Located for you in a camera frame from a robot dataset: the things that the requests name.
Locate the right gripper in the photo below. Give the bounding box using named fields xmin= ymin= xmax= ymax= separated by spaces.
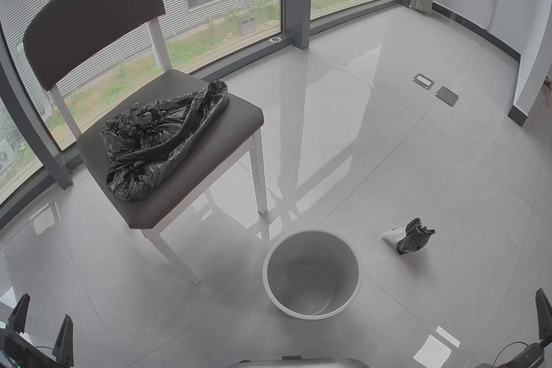
xmin=512 ymin=289 xmax=552 ymax=368

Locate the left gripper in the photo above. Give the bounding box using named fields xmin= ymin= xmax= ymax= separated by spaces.
xmin=0 ymin=294 xmax=74 ymax=368

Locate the black plastic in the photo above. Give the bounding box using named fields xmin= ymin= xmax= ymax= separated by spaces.
xmin=396 ymin=218 xmax=436 ymax=256

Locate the white wrapper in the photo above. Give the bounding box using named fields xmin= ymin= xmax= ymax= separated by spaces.
xmin=381 ymin=227 xmax=407 ymax=245

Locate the black plastic bag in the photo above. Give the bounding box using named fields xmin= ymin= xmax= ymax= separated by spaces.
xmin=100 ymin=79 xmax=230 ymax=203

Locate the white trash bin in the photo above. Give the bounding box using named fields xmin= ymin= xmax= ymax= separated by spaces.
xmin=262 ymin=230 xmax=363 ymax=319

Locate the grey chair with white legs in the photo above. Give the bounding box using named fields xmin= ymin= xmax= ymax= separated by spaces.
xmin=22 ymin=0 xmax=269 ymax=285

